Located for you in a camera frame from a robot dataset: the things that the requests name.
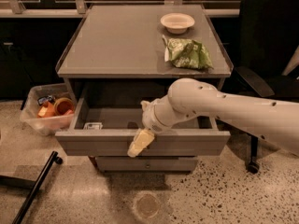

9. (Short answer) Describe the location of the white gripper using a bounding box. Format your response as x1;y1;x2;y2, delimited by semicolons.
127;100;170;158

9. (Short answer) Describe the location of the grey top drawer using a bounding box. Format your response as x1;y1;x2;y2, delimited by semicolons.
56;91;230;157

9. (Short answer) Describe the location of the grey drawer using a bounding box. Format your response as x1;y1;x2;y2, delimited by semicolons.
95;157;198;172
56;91;230;157

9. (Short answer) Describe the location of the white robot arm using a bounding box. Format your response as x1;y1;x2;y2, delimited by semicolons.
127;78;299;158

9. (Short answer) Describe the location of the grey bottom drawer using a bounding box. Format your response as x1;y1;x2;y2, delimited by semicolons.
95;157;198;172

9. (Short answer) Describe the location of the small white box in drawer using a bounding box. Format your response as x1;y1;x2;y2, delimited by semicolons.
83;122;103;130

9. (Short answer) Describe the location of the grey drawer cabinet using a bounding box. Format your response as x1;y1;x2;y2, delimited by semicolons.
55;3;235;174

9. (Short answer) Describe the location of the green chip bag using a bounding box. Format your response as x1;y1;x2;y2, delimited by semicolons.
162;35;213;70

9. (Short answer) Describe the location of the orange cup in bin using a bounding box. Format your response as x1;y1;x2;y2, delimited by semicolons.
54;97;74;115

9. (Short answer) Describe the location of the clear plastic storage bin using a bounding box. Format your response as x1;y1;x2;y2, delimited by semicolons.
20;83;75;135

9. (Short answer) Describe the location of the white paper bowl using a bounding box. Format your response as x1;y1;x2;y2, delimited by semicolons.
160;13;195;35

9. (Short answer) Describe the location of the black chair base leg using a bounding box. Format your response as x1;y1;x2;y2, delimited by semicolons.
0;151;63;224

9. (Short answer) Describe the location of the black office chair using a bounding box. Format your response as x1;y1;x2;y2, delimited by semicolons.
218;0;299;175

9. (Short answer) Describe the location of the metal window railing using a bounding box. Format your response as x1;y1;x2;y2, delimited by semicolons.
0;0;241;19

